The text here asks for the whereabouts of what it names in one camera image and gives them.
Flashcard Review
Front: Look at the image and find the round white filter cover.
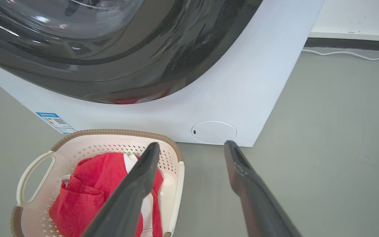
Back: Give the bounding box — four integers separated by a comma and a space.
191, 120, 237, 145

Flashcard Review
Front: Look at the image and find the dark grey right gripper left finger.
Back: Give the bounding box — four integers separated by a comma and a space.
83, 142, 161, 237

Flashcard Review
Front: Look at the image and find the red garment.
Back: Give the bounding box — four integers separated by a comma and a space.
49, 152, 164, 237

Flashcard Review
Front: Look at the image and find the dark round washing machine door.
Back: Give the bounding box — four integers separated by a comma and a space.
0, 0, 264, 104

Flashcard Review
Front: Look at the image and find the blue energy label sticker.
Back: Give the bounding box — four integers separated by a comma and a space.
36, 112, 77, 135

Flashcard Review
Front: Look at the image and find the white garment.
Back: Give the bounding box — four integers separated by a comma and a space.
123, 153, 154, 237

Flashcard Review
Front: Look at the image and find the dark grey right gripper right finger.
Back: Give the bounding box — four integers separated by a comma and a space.
224, 140, 302, 237

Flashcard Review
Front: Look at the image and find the dark skirting strip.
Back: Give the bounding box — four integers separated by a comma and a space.
305, 37, 379, 52

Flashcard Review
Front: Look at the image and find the white Hisense washing machine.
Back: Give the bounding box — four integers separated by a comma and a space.
0, 0, 325, 147

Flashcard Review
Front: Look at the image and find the cream perforated laundry basket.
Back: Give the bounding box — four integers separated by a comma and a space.
11, 129, 185, 237

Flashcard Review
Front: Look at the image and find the white power cable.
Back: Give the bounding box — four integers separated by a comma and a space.
301, 49, 379, 61

